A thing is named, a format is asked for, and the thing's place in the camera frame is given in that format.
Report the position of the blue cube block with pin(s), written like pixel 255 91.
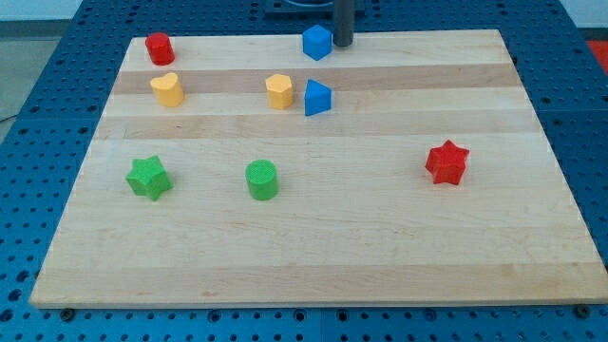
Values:
pixel 317 42

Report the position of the yellow hexagon block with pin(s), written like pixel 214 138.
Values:
pixel 280 92

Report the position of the wooden board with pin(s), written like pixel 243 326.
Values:
pixel 357 220

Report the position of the yellow heart block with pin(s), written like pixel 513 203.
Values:
pixel 167 89

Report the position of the red cylinder block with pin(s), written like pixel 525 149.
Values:
pixel 159 48

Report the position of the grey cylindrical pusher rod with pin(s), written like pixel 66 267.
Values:
pixel 343 14

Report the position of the green cylinder block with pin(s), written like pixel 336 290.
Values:
pixel 261 178

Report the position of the red star block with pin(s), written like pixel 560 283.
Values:
pixel 447 163

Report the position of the green star block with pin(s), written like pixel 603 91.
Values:
pixel 148 178

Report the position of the blue triangle block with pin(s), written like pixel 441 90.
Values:
pixel 318 98

